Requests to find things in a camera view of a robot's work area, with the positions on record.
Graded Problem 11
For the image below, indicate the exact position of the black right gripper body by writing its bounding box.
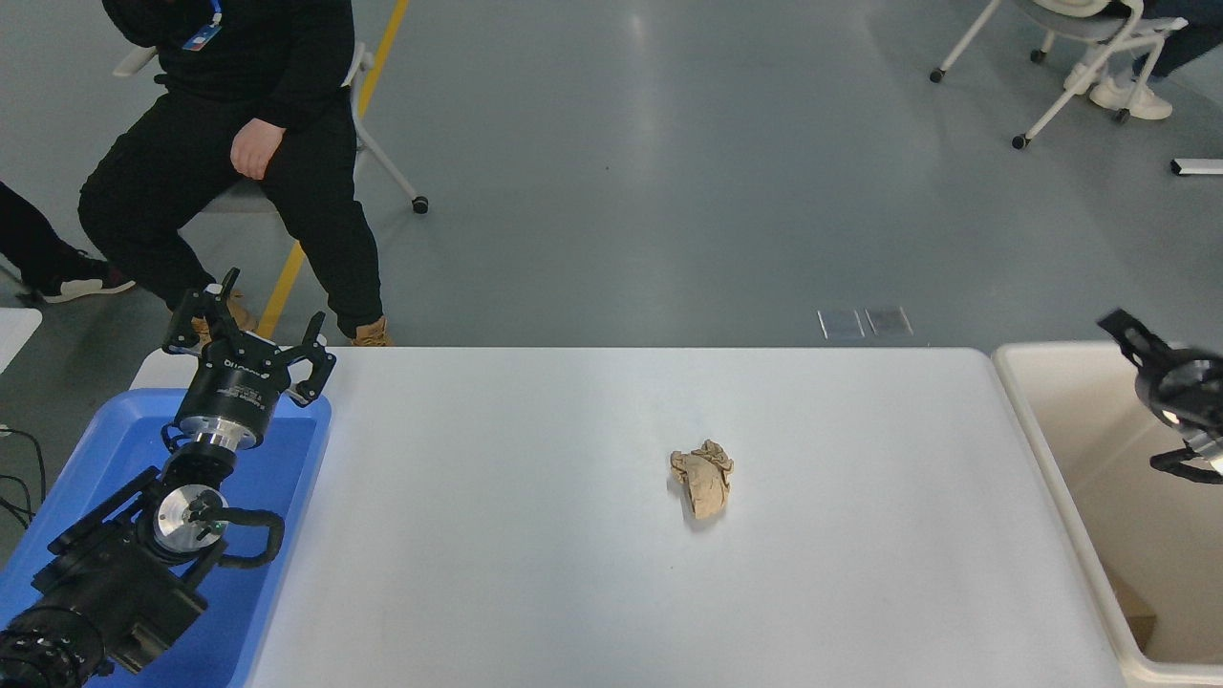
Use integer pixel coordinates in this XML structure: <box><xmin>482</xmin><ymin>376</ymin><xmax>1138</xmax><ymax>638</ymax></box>
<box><xmin>1137</xmin><ymin>349</ymin><xmax>1223</xmax><ymax>429</ymax></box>

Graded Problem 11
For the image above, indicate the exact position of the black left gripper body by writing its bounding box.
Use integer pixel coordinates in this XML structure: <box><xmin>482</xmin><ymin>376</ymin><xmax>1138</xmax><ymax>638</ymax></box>
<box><xmin>178</xmin><ymin>354</ymin><xmax>290</xmax><ymax>433</ymax></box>

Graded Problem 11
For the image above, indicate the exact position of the person's left hand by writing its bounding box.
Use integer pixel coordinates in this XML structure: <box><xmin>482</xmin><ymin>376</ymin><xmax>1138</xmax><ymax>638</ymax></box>
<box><xmin>230</xmin><ymin>120</ymin><xmax>286</xmax><ymax>182</ymax></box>

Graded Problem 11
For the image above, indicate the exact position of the blue plastic tray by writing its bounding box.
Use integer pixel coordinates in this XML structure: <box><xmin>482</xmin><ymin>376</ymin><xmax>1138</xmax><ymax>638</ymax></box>
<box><xmin>0</xmin><ymin>387</ymin><xmax>333</xmax><ymax>688</ymax></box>

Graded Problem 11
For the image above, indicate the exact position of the large pale plastic bin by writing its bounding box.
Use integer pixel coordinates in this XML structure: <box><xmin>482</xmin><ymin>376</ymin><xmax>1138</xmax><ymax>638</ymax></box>
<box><xmin>992</xmin><ymin>342</ymin><xmax>1223</xmax><ymax>685</ymax></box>

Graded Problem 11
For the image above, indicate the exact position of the white side table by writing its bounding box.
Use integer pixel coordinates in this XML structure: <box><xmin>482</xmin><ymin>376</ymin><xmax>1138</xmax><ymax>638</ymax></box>
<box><xmin>0</xmin><ymin>308</ymin><xmax>44</xmax><ymax>376</ymax></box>

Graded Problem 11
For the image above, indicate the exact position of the person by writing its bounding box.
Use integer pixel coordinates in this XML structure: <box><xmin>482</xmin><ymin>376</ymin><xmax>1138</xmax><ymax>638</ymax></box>
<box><xmin>0</xmin><ymin>182</ymin><xmax>137</xmax><ymax>305</ymax></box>
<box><xmin>1063</xmin><ymin>0</ymin><xmax>1223</xmax><ymax>121</ymax></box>
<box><xmin>76</xmin><ymin>0</ymin><xmax>393</xmax><ymax>347</ymax></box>

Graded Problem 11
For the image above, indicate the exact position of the brown cardboard piece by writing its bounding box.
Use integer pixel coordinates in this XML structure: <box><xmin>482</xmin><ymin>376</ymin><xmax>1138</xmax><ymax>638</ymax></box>
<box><xmin>1106</xmin><ymin>564</ymin><xmax>1159</xmax><ymax>643</ymax></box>

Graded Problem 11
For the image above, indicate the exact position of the white chair with castors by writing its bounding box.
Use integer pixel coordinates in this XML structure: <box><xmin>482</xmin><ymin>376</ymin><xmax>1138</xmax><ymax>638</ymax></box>
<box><xmin>113</xmin><ymin>40</ymin><xmax>430</xmax><ymax>214</ymax></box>

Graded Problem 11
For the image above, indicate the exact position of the white chair with grey seat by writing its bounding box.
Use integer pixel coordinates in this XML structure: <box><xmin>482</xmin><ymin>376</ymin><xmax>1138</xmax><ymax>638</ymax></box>
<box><xmin>930</xmin><ymin>0</ymin><xmax>1191</xmax><ymax>149</ymax></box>

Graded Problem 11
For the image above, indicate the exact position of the crumpled tan paper ball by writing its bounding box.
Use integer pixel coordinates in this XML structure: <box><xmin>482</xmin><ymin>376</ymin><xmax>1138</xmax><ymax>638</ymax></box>
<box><xmin>669</xmin><ymin>440</ymin><xmax>735</xmax><ymax>522</ymax></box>

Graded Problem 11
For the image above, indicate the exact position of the black floor cable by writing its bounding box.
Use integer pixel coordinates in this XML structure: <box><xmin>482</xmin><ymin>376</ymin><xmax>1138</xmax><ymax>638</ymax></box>
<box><xmin>0</xmin><ymin>473</ymin><xmax>37</xmax><ymax>528</ymax></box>
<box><xmin>0</xmin><ymin>422</ymin><xmax>47</xmax><ymax>522</ymax></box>

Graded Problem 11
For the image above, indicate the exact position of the blue lanyard badge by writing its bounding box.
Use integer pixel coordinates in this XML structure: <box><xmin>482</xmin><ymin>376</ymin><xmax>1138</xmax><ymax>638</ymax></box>
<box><xmin>182</xmin><ymin>0</ymin><xmax>224</xmax><ymax>52</ymax></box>

